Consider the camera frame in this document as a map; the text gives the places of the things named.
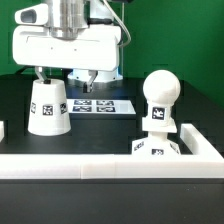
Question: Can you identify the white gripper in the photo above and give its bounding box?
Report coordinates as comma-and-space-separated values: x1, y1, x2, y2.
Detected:
13, 25, 121, 93

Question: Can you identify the white lamp shade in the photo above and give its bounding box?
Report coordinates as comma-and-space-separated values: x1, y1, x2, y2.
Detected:
28, 79, 71, 136

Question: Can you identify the white lamp bulb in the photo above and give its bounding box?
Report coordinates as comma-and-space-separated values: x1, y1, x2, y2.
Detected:
142, 70, 181, 132

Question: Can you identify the white lamp base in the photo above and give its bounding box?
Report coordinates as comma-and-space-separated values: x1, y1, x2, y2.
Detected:
131, 125, 181, 157

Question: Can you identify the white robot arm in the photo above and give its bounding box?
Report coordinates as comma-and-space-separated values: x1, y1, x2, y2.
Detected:
12, 0, 131, 93

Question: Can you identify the white marker sheet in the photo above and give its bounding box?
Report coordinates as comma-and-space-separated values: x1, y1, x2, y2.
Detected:
67, 99, 135, 115

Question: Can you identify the white block at left edge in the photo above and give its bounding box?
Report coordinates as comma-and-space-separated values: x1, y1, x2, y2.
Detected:
0, 121, 4, 142

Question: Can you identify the black cable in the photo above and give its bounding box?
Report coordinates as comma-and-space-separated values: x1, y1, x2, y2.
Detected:
14, 65, 34, 75

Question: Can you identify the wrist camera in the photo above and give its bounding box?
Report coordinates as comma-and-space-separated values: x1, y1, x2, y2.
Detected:
14, 3, 49, 26

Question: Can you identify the white L-shaped fence wall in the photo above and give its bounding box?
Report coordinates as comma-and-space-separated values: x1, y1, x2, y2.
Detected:
0, 124, 224, 179

